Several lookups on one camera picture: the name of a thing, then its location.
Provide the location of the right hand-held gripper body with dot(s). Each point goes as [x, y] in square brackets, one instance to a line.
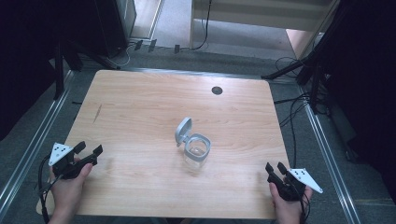
[295, 183]

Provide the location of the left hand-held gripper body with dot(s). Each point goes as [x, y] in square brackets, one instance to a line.
[59, 153]

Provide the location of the clear jar with grey flip lid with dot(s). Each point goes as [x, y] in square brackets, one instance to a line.
[194, 147]

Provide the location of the person's right hand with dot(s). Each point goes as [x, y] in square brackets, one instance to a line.
[288, 210]

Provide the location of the person's left hand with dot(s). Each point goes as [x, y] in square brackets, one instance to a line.
[67, 189]

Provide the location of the black metal stand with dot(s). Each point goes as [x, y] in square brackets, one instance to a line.
[62, 62]
[308, 65]

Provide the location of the dark round table grommet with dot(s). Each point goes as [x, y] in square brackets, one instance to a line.
[217, 90]

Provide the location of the black curtain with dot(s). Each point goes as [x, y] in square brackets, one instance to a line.
[26, 53]
[367, 77]

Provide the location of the black cabinet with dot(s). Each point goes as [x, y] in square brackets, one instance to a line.
[116, 21]

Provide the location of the white shelf unit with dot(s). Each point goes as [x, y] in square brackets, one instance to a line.
[249, 14]

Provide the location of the metal floor rail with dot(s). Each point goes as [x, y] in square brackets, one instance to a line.
[29, 152]
[330, 158]

